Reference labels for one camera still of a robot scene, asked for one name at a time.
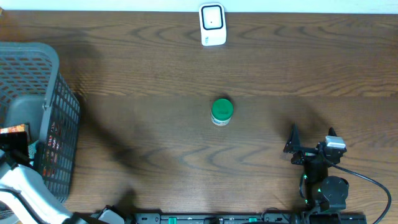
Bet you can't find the small orange snack packet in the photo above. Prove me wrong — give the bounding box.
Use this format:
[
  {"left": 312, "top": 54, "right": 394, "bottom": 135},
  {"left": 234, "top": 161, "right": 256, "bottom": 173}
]
[{"left": 1, "top": 124, "right": 30, "bottom": 142}]

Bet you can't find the orange red candy bar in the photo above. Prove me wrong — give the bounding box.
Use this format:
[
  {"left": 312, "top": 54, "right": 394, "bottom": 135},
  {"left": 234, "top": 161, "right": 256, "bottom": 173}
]
[{"left": 43, "top": 121, "right": 62, "bottom": 179}]

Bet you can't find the green lid jar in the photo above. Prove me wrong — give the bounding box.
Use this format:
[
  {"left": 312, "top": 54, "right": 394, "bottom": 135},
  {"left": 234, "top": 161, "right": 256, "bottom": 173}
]
[{"left": 211, "top": 98, "right": 234, "bottom": 126}]

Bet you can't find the teal white wipes packet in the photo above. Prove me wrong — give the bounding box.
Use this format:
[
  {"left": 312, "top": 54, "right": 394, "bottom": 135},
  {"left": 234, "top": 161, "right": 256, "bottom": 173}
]
[{"left": 28, "top": 141, "right": 44, "bottom": 166}]

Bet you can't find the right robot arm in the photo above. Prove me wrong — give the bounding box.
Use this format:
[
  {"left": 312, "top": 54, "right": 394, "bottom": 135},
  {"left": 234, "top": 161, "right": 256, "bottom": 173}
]
[{"left": 283, "top": 125, "right": 349, "bottom": 223}]

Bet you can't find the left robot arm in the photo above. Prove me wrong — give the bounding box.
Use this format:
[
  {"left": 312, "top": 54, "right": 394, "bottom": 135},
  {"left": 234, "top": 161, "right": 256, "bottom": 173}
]
[{"left": 1, "top": 132, "right": 98, "bottom": 223}]

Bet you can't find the white barcode scanner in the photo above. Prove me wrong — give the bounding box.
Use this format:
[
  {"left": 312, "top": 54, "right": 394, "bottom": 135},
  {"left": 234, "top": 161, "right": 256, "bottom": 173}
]
[{"left": 199, "top": 2, "right": 227, "bottom": 47}]

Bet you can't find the grey plastic mesh basket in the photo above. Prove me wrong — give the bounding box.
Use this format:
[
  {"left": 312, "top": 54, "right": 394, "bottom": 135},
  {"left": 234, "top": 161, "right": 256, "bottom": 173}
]
[{"left": 0, "top": 42, "right": 81, "bottom": 224}]

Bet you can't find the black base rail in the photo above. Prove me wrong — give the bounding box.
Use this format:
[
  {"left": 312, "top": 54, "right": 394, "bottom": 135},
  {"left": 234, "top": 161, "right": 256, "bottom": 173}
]
[{"left": 130, "top": 211, "right": 367, "bottom": 224}]

